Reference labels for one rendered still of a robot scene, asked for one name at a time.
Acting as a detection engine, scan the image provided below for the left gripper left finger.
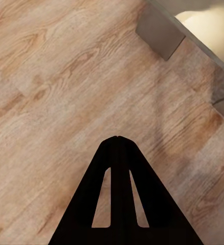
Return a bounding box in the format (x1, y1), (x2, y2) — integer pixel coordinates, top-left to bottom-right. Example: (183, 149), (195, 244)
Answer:
(48, 136), (125, 245)

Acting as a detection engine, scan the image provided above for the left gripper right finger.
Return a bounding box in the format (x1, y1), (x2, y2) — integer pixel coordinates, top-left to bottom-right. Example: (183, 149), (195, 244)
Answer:
(118, 136), (204, 245)

